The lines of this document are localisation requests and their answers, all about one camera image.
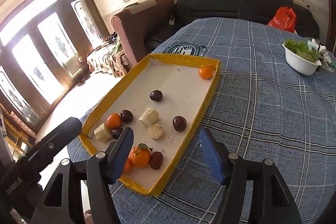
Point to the patterned covered bench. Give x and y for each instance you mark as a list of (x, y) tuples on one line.
[(109, 58)]

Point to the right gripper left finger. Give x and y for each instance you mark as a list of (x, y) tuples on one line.
[(61, 201)]

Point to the large white sugarcane piece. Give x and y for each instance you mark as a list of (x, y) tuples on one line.
[(102, 133)]

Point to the white items pile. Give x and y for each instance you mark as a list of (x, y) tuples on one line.
[(325, 57)]

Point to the green lettuce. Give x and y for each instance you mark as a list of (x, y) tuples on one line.
[(302, 50)]

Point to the brown armchair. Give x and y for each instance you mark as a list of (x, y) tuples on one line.
[(135, 21)]

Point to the yellow cardboard tray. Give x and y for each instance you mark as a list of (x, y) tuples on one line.
[(167, 96)]

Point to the wooden glass door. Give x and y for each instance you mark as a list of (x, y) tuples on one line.
[(44, 49)]

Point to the orange tangerine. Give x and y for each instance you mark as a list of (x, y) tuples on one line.
[(205, 72), (128, 166), (113, 121)]

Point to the white bowl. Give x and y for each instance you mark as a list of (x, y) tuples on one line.
[(299, 64)]

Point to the black sofa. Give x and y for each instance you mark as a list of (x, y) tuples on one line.
[(185, 12)]

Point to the blue plaid tablecloth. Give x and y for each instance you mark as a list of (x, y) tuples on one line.
[(262, 108)]

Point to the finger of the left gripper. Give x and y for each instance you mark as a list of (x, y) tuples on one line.
[(55, 141)]

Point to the dark plum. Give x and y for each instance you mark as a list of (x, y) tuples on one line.
[(126, 116), (179, 123), (156, 95), (116, 132)]

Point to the tangerine with leaf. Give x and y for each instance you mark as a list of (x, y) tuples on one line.
[(140, 155)]

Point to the red plastic bag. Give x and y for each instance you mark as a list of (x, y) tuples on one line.
[(284, 19)]

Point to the dark plum front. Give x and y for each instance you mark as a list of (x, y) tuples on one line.
[(116, 132)]

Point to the red jujube date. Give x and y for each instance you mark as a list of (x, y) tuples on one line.
[(156, 160)]

